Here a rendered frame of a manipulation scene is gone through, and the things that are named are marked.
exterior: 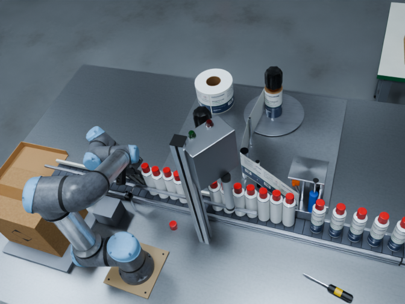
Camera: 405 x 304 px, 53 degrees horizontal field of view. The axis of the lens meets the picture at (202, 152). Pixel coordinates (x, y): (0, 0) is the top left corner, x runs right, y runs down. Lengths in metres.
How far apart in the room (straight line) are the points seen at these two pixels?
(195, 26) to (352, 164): 2.82
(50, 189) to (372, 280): 1.23
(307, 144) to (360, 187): 0.31
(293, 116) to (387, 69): 0.71
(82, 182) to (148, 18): 3.59
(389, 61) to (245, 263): 1.51
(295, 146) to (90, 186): 1.07
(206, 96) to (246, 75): 1.67
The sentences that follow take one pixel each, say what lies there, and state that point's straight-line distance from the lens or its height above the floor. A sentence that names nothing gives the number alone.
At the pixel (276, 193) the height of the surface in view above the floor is 1.08.
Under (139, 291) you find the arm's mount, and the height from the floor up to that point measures 0.84.
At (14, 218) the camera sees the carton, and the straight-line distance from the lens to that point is 1.81.
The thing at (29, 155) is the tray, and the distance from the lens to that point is 2.43.
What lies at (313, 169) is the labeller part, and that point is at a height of 1.14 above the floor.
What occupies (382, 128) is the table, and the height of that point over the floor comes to 0.83.
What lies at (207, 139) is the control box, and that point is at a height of 1.47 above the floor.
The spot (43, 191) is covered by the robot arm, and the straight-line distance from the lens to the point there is 1.33.
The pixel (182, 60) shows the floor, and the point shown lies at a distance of 4.01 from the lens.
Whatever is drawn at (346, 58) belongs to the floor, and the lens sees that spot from 3.93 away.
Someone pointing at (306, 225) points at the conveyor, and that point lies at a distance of 1.77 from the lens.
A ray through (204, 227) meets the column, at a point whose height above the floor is 0.98.
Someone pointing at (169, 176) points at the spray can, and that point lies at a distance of 1.74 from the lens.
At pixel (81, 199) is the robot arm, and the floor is 1.44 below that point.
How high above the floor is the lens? 2.43
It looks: 50 degrees down
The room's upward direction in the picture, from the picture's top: 12 degrees counter-clockwise
